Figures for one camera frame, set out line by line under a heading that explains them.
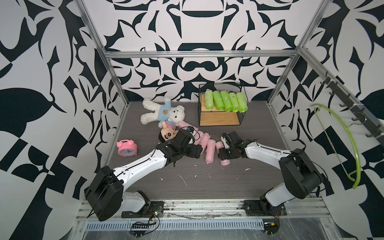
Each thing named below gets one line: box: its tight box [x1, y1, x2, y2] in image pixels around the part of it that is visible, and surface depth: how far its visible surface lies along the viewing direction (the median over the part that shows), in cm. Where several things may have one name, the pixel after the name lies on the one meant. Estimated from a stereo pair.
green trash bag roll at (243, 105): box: [236, 92, 249, 113], surface depth 94 cm
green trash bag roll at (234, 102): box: [229, 92, 239, 113], surface depth 94 cm
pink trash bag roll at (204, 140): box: [199, 132, 211, 155], surface depth 96 cm
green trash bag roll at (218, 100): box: [212, 90, 225, 111], surface depth 96 cm
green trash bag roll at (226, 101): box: [220, 90, 233, 113], surface depth 95 cm
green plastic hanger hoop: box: [310, 104, 361, 189], surface depth 61 cm
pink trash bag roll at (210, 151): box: [205, 139, 216, 164], surface depth 93 cm
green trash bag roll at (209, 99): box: [205, 88, 214, 110], surface depth 98 cm
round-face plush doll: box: [158, 120, 179, 143], surface depth 98 cm
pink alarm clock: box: [116, 139, 138, 157], surface depth 87 cm
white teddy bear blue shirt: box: [140, 97, 185, 129], surface depth 106 cm
